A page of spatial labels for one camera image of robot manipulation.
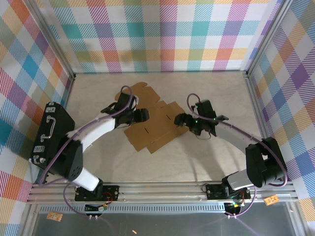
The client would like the black case with metal handle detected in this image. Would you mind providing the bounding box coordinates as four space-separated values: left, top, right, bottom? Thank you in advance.
29 101 76 177

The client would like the long aluminium base rail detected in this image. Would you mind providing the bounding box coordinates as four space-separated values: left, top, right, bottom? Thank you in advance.
26 181 300 205

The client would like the orange patterned tag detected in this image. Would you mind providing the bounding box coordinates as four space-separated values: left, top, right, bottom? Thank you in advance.
264 195 279 206
46 211 63 222

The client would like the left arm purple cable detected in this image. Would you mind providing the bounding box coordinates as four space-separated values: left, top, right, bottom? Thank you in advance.
36 85 138 217

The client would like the slotted metal cable duct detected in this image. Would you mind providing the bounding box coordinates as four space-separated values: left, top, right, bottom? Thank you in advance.
38 204 228 215

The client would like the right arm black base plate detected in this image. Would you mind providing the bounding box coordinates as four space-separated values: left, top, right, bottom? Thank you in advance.
205 183 252 200

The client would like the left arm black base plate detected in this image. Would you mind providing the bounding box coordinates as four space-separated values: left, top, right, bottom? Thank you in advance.
74 184 121 203

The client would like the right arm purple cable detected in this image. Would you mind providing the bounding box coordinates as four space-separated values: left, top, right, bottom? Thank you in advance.
187 93 288 218

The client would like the brown cardboard box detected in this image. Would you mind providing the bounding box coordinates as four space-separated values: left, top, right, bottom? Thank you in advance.
115 82 189 154

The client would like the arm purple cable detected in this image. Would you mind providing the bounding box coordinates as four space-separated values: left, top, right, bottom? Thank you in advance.
36 85 138 217
187 93 288 218

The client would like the aluminium frame post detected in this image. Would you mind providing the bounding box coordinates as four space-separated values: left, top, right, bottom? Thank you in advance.
243 0 295 77
26 0 76 83

